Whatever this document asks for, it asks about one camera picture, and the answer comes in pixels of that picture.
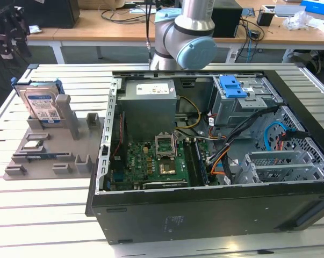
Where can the hard disk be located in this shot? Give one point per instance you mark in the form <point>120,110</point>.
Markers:
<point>40,104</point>

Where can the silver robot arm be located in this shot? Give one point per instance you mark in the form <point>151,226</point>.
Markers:
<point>194,16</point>

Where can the silver disk bay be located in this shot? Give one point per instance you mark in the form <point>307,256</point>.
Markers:
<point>272,156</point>

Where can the crumpled white plastic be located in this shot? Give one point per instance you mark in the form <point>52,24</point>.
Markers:
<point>35,29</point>

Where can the short wooden desk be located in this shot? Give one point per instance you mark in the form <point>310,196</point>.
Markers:
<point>43,37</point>

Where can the black computer tower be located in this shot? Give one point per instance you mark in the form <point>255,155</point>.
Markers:
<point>57,13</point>

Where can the silver CPU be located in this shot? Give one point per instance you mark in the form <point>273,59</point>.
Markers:
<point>32,144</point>

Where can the grey parts rack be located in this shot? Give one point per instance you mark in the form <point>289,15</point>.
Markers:
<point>57,146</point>

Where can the loose RAM stick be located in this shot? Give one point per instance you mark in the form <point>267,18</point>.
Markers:
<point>39,156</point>

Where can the silver power supply unit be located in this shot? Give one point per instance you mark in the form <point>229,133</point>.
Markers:
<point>145,115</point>

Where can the green motherboard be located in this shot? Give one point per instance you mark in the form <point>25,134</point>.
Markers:
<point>140,161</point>

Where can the CPU socket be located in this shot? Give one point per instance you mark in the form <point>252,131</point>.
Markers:
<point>167,168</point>

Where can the black box unit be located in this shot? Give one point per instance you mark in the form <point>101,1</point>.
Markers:
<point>229,21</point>

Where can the black RAM slot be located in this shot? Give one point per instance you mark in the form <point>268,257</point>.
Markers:
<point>194,164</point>
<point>188,161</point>

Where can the white power strip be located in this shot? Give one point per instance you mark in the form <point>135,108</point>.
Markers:
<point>233,56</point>

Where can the blue plastic bay clip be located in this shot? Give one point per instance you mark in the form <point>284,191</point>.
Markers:
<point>233,88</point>

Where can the silver drive cage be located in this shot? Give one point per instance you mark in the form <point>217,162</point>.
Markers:
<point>231,110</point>

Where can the installed RAM stick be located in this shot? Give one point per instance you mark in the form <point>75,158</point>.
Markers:
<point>202,166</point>

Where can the black power adapter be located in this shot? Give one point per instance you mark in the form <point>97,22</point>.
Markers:
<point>255,34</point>

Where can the small white box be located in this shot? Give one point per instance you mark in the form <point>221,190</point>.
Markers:
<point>269,7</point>

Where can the black PC case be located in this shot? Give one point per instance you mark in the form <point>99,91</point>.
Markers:
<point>204,215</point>

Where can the grey flat box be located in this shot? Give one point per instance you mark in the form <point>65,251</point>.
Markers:
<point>288,10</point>

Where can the clear plastic wrap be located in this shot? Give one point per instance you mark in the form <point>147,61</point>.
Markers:
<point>296,21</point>

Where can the blue box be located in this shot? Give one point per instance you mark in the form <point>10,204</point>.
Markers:
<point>317,5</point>

